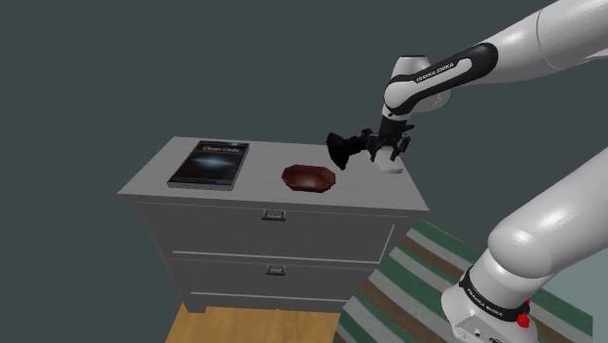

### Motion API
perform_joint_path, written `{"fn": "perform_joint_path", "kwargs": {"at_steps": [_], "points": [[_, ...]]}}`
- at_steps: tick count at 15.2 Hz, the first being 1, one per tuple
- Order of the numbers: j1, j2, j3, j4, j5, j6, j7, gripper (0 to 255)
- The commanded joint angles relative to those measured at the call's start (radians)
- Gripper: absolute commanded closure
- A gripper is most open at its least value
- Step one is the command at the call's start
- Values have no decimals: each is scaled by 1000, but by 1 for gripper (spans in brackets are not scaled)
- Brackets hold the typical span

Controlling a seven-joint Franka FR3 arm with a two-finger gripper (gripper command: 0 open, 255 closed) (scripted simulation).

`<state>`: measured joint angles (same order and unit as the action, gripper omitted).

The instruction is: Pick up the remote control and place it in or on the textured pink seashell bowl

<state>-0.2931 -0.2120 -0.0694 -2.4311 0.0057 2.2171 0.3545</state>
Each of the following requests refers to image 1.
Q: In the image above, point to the white small rounded object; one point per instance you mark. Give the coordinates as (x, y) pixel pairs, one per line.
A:
(390, 167)

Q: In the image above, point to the black cone-shaped object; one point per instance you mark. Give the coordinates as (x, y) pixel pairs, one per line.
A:
(341, 149)

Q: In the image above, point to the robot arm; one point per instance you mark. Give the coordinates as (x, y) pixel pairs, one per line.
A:
(546, 228)

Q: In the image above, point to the dark book with galaxy cover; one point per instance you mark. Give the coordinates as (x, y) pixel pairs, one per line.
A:
(211, 164)

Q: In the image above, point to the grey chest of drawers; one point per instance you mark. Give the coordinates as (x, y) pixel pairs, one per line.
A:
(285, 237)

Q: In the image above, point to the green brown white striped rug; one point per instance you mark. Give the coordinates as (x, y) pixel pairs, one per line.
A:
(408, 285)

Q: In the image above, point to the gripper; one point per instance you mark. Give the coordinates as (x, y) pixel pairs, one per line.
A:
(392, 127)

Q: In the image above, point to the dark red bowl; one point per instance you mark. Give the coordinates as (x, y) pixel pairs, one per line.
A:
(308, 179)

